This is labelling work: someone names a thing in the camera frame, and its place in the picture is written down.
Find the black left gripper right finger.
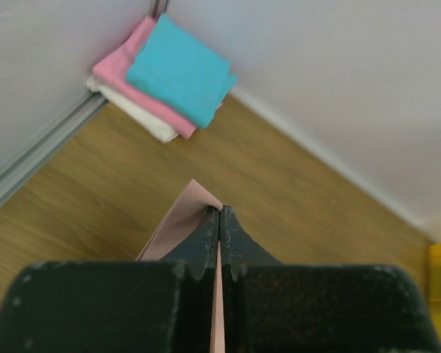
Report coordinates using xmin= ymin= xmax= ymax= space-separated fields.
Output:
xmin=220 ymin=206 xmax=441 ymax=352

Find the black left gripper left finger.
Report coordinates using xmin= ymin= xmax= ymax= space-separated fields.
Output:
xmin=0 ymin=208 xmax=220 ymax=352

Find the dusty pink t shirt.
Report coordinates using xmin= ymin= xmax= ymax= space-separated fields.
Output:
xmin=137 ymin=179 xmax=226 ymax=352

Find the folded white t shirt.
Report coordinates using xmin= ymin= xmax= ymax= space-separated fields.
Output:
xmin=86 ymin=76 xmax=179 ymax=143

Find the folded pink t shirt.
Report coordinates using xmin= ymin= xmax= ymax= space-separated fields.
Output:
xmin=92 ymin=16 xmax=223 ymax=140

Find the folded teal t shirt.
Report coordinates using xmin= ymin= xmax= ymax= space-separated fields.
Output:
xmin=126 ymin=14 xmax=237 ymax=129

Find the aluminium frame rail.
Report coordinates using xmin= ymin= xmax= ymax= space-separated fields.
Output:
xmin=0 ymin=93 xmax=107 ymax=207

